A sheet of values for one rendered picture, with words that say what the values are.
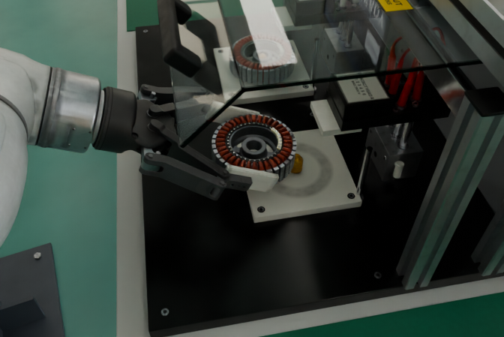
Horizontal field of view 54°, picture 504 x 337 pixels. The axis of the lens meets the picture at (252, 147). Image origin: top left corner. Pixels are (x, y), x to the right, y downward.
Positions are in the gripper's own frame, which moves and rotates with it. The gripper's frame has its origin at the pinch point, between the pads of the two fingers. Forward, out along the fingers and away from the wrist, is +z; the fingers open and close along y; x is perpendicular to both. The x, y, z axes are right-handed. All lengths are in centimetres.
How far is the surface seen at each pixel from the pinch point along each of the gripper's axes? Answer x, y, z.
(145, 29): -12.2, -43.2, -9.3
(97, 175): -93, -78, -1
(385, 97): 14.1, 2.2, 11.4
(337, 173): -0.3, 1.4, 13.5
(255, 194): -5.5, 3.1, 2.4
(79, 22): -98, -181, -11
